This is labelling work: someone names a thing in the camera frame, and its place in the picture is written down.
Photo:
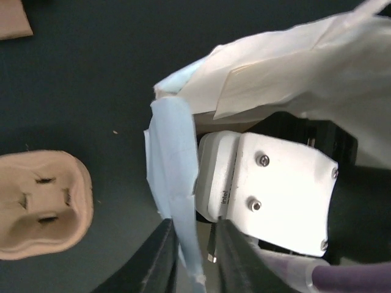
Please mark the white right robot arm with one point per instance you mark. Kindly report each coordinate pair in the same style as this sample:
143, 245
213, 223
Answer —
359, 214

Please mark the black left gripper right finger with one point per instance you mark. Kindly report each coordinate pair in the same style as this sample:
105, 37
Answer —
240, 268

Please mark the brown kraft paper bag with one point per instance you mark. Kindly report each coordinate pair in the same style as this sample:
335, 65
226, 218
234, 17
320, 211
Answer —
13, 20

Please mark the light blue paper bag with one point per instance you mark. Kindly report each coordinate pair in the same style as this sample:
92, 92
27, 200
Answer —
335, 69

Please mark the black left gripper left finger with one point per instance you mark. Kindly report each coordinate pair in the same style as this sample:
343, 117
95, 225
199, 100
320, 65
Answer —
153, 268

